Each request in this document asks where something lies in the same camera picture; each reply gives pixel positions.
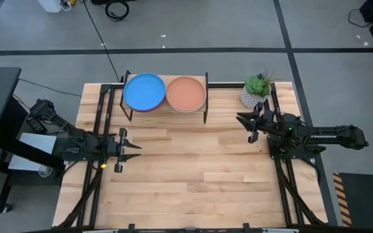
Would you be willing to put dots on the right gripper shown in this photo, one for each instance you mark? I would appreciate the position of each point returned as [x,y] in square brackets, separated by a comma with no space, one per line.
[261,124]

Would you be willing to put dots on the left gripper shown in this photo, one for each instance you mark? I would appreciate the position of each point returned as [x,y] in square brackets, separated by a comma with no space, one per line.
[119,149]

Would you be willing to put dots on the pink plate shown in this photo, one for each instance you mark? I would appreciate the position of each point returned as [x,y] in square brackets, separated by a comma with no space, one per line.
[146,111]

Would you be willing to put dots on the blue plate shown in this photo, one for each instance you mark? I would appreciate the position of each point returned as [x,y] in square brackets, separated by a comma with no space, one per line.
[144,91]

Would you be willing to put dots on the brown plate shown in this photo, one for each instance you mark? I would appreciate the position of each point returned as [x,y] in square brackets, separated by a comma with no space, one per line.
[186,94]

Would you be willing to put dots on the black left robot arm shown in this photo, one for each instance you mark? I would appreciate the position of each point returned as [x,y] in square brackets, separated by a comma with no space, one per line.
[76,145]

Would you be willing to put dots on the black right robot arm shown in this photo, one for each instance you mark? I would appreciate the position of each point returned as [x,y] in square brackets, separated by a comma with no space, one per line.
[329,136]

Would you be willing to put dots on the potted succulent in patterned pot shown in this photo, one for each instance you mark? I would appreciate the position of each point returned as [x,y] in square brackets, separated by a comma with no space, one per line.
[256,85]

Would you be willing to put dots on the black dish rack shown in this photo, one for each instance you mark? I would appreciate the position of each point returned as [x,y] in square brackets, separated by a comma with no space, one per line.
[202,79]

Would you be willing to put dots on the clear glass cup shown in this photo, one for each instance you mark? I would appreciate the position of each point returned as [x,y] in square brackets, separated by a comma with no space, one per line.
[45,171]

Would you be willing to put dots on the black mat with hazard stripes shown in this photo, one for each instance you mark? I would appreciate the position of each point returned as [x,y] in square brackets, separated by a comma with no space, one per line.
[364,200]

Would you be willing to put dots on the white container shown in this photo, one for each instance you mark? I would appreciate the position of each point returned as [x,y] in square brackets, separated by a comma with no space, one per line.
[49,4]

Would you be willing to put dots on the black aluminium table frame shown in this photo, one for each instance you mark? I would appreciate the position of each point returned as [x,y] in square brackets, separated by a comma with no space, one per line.
[106,87]

